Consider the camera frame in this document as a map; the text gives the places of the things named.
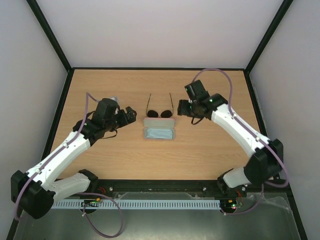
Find black round sunglasses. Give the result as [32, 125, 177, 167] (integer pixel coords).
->
[145, 93, 174, 119]

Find pink glasses case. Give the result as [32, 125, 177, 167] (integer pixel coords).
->
[143, 117, 176, 140]

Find light blue cleaning cloth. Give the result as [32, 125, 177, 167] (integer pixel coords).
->
[146, 128, 174, 140]

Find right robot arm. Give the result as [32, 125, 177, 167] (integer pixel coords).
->
[177, 80, 284, 196]

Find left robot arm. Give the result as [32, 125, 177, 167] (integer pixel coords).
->
[10, 97, 137, 219]

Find left controller circuit board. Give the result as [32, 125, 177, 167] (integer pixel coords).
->
[80, 197, 104, 208]

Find controller circuit board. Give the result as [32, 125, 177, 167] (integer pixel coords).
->
[220, 197, 244, 211]
[80, 197, 104, 208]

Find right controller circuit board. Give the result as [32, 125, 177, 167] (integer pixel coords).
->
[220, 197, 244, 211]

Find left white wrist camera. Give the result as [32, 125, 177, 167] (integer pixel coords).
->
[110, 96, 119, 103]

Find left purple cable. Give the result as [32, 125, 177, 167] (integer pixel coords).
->
[13, 92, 125, 237]

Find purple cable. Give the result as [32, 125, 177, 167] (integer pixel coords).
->
[192, 68, 291, 216]
[13, 92, 125, 237]

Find black aluminium frame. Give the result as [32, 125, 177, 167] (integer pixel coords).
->
[4, 0, 309, 240]

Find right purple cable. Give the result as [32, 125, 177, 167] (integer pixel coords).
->
[192, 68, 291, 216]

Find light blue slotted cable duct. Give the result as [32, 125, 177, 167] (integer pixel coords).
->
[51, 199, 221, 210]

